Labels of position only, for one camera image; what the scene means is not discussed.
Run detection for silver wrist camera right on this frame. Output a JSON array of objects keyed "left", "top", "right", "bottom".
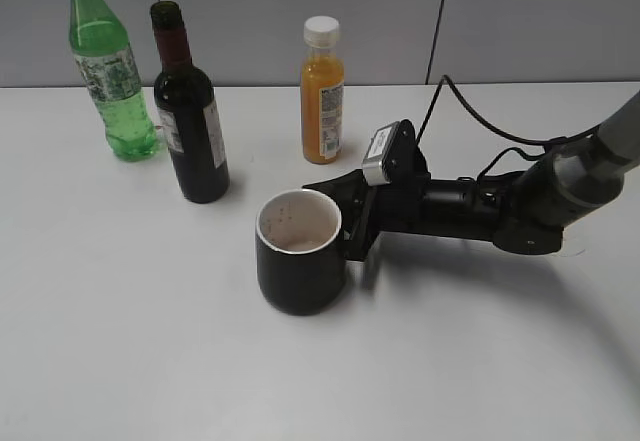
[{"left": 361, "top": 119, "right": 428, "bottom": 186}]

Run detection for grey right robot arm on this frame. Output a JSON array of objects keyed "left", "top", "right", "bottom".
[{"left": 309, "top": 96, "right": 639, "bottom": 261}]

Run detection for orange juice bottle white cap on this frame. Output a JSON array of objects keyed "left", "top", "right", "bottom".
[{"left": 300, "top": 16, "right": 345, "bottom": 165}]

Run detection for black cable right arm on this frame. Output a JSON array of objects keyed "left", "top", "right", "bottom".
[{"left": 415, "top": 74, "right": 596, "bottom": 185}]

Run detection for black mug white interior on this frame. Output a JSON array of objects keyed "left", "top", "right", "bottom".
[{"left": 255, "top": 188, "right": 346, "bottom": 316}]

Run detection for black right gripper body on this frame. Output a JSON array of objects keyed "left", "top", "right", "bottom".
[{"left": 364, "top": 164, "right": 520, "bottom": 239}]

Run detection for green plastic soda bottle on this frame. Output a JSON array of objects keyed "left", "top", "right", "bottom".
[{"left": 69, "top": 0, "right": 159, "bottom": 162}]

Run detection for dark red wine bottle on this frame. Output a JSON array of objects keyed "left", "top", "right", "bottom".
[{"left": 150, "top": 1, "right": 230, "bottom": 204}]

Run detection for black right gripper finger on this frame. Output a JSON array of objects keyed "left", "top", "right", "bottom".
[
  {"left": 342, "top": 200, "right": 380, "bottom": 262},
  {"left": 302, "top": 170, "right": 368, "bottom": 211}
]

